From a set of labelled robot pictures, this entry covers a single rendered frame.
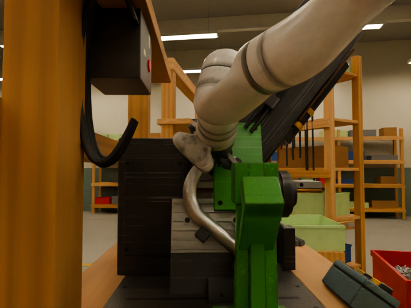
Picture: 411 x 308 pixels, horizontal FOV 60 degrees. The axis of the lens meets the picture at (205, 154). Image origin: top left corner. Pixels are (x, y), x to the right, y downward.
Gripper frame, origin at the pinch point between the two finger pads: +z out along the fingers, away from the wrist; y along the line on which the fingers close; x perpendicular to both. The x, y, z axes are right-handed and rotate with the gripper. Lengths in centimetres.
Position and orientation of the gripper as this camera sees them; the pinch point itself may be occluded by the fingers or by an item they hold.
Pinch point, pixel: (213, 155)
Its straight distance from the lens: 79.6
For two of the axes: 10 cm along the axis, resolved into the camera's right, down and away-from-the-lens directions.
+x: -7.1, 6.7, -2.3
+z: -0.2, 3.1, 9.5
